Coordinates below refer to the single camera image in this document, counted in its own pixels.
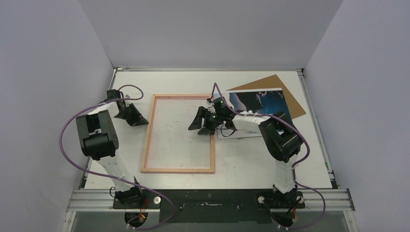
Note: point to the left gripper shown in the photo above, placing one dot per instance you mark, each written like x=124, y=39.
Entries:
x=138, y=120

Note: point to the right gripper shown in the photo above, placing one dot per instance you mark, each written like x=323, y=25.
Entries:
x=205, y=118

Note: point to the clear acrylic sheet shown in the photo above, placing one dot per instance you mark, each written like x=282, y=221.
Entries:
x=172, y=144

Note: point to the pink wooden photo frame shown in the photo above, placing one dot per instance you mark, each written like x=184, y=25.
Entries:
x=145, y=169

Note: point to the sea landscape photo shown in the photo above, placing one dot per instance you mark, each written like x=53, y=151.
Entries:
x=261, y=101

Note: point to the brown backing board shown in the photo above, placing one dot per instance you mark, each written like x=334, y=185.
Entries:
x=273, y=81

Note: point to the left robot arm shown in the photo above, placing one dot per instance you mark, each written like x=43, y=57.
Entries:
x=98, y=140

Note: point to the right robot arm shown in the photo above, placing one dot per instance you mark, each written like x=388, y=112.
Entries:
x=278, y=134

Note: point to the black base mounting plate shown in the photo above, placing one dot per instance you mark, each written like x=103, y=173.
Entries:
x=217, y=214

